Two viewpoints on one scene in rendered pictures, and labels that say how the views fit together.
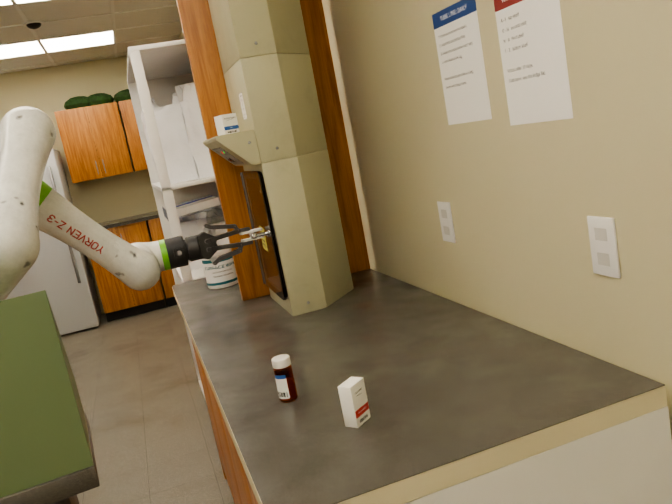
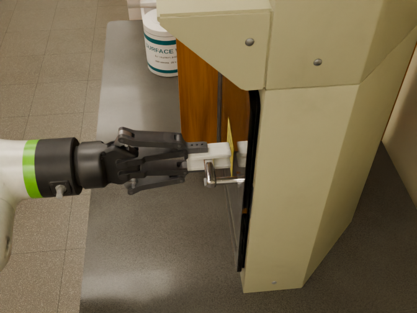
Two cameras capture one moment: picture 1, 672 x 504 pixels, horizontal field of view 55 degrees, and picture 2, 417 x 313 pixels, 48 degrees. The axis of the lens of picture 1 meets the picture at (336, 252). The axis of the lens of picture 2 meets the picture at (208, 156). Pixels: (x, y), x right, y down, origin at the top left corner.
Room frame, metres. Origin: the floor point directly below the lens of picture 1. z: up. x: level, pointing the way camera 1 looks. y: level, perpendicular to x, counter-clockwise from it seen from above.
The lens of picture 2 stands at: (1.49, 0.15, 1.74)
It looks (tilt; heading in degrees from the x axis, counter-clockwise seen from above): 46 degrees down; 11
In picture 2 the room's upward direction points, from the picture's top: straight up
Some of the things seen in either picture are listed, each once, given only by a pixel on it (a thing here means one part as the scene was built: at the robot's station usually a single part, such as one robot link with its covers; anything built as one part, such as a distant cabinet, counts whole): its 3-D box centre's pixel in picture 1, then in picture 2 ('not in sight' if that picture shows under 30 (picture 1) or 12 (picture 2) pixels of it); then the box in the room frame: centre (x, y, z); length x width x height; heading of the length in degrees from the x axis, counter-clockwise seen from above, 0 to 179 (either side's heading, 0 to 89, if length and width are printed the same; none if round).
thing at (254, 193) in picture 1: (263, 232); (232, 136); (2.07, 0.22, 1.19); 0.30 x 0.01 x 0.40; 16
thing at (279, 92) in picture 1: (294, 182); (322, 65); (2.11, 0.09, 1.33); 0.32 x 0.25 x 0.77; 16
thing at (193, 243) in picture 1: (201, 246); (110, 163); (1.97, 0.40, 1.20); 0.09 x 0.07 x 0.08; 106
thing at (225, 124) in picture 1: (226, 124); not in sight; (2.01, 0.25, 1.54); 0.05 x 0.05 x 0.06; 35
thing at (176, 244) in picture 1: (177, 252); (62, 169); (1.94, 0.47, 1.20); 0.12 x 0.06 x 0.09; 16
